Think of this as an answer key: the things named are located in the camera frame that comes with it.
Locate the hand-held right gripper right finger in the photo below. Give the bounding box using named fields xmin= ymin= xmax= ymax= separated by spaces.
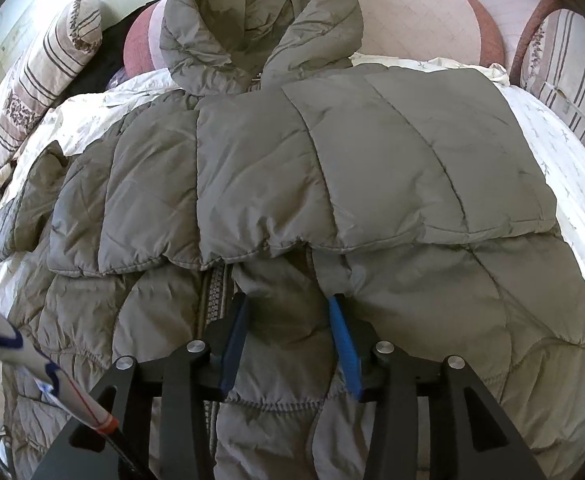
xmin=327 ymin=293 xmax=546 ymax=480

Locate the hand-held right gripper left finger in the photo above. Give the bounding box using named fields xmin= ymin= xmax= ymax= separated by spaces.
xmin=32 ymin=293 xmax=250 ymax=480

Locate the olive grey puffer jacket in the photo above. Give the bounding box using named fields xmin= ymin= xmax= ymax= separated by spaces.
xmin=0 ymin=0 xmax=585 ymax=480

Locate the white tube with blue marks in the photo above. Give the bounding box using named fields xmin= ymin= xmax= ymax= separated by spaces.
xmin=0 ymin=284 xmax=119 ymax=436

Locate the white embroidered bed sheet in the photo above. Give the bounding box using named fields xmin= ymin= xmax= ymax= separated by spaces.
xmin=0 ymin=52 xmax=585 ymax=461

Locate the black cloth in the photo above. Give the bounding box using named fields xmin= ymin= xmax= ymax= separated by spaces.
xmin=74 ymin=0 xmax=173 ymax=97

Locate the small striped floral pillow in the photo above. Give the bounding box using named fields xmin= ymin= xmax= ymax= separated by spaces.
xmin=0 ymin=0 xmax=109 ymax=218

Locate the pink padded headboard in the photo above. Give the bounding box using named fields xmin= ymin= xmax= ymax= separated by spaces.
xmin=122 ymin=0 xmax=576 ymax=82

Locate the large striped floral pillow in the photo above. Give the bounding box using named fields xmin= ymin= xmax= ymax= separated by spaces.
xmin=519 ymin=9 xmax=585 ymax=183

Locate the black cable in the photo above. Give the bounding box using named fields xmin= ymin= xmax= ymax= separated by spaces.
xmin=103 ymin=422 xmax=159 ymax=480

